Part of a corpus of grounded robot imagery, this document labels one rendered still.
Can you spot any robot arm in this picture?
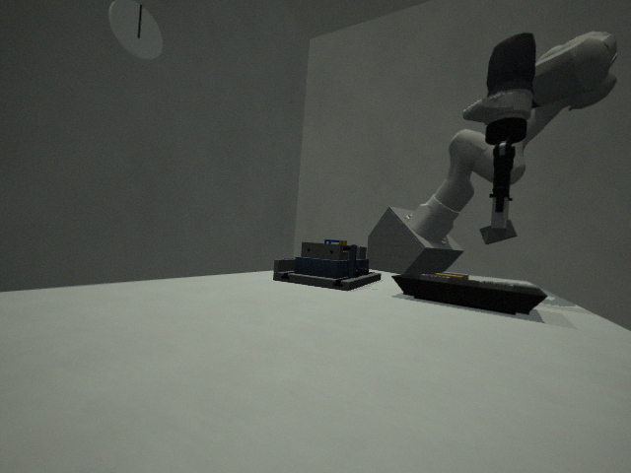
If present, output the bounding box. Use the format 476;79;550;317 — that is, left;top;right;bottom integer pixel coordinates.
404;32;618;246

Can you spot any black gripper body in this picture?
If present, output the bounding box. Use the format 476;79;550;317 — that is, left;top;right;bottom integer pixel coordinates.
485;117;527;147

